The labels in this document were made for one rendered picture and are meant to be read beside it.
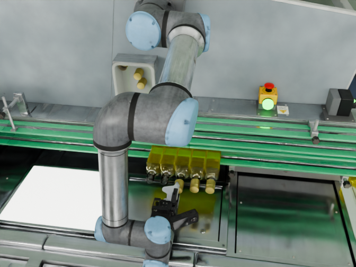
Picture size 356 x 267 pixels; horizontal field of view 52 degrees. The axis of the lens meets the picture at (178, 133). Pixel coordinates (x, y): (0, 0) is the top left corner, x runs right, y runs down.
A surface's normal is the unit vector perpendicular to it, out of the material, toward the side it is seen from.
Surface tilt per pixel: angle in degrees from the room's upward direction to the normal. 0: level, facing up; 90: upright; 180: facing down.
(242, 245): 90
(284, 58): 0
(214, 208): 90
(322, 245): 90
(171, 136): 3
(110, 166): 9
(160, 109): 58
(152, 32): 8
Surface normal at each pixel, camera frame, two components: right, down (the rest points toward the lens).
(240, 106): -0.01, -0.80
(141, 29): -0.27, 0.53
